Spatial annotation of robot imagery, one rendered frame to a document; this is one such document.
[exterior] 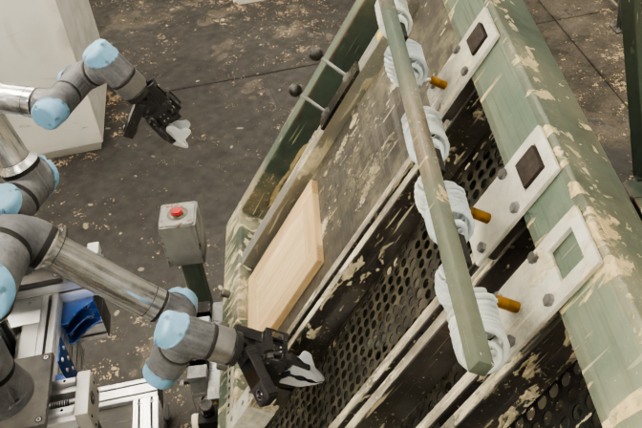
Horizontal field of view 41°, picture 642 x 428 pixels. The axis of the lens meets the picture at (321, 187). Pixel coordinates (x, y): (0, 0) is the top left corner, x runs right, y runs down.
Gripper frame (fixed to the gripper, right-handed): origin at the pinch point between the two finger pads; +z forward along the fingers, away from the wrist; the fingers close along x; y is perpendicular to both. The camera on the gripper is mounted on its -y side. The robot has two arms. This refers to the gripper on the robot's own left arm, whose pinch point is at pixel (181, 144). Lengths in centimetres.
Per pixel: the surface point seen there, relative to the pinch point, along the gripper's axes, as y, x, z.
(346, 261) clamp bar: 34, -62, 9
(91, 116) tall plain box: -115, 205, 67
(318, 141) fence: 29.5, -3.2, 20.5
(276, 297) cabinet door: 0.7, -30.2, 36.2
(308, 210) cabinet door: 19.3, -18.0, 26.9
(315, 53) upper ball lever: 42.8, 2.9, 1.3
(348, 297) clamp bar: 30, -64, 16
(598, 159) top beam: 85, -99, -16
